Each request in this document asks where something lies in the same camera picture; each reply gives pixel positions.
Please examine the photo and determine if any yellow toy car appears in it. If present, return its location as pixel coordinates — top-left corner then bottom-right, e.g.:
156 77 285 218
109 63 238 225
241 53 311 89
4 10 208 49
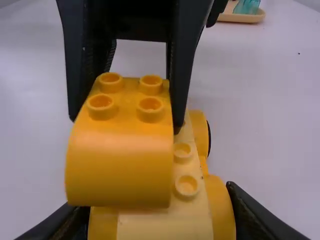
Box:
87 109 237 240

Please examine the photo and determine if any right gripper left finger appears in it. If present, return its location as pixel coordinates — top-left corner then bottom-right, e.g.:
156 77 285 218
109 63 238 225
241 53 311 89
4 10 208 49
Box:
14 201 91 240

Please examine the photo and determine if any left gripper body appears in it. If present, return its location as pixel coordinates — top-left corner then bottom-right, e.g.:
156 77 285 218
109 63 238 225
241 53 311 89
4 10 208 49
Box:
84 0 177 43

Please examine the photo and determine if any teal toy brick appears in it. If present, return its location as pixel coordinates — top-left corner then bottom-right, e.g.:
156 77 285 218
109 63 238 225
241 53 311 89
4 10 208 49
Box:
233 0 262 15

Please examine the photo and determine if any tan tray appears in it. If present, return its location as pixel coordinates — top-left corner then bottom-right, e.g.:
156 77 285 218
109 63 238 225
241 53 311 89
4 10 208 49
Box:
216 0 267 25

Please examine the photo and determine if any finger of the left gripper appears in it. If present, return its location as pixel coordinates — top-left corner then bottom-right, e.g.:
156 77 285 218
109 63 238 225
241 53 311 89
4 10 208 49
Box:
55 0 118 124
164 0 227 134

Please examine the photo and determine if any deep yellow curved toy brick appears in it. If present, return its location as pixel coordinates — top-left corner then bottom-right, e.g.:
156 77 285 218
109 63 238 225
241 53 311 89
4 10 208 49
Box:
64 72 176 209

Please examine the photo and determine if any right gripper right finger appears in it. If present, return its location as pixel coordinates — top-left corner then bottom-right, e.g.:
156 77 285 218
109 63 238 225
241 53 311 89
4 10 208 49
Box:
225 180 320 240

